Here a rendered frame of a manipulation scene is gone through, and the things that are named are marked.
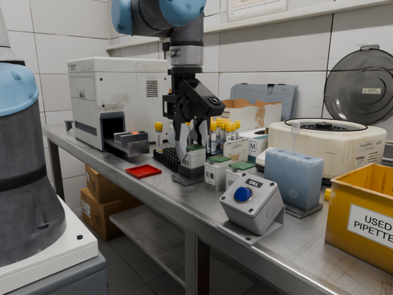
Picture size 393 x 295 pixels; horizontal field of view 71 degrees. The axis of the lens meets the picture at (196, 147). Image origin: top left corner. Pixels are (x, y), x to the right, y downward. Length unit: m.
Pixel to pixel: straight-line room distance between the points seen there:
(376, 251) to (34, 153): 0.46
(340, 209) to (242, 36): 0.97
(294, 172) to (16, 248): 0.43
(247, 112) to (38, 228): 0.69
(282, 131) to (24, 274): 0.60
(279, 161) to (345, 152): 0.19
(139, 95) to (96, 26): 1.44
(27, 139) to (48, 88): 1.85
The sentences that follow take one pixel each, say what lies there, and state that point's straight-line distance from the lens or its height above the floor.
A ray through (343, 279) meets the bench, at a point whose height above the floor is 0.88.
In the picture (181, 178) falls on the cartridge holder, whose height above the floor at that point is 0.89.
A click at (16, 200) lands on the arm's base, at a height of 0.97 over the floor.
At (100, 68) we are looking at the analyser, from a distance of 0.94.
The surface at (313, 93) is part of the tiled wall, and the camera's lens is 1.09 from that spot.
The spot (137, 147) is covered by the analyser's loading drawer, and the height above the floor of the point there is 0.92.
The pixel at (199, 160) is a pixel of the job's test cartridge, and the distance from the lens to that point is 0.65.
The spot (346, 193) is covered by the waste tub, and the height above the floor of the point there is 0.96.
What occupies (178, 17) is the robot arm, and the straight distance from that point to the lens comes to 0.45.
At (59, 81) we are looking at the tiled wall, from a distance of 2.26.
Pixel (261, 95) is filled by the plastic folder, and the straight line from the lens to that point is 1.19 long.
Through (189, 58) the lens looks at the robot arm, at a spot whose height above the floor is 1.15.
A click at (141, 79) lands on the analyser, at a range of 1.00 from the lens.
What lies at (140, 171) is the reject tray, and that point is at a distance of 0.74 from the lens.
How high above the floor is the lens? 1.12
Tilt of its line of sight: 14 degrees down
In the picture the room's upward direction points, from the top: straight up
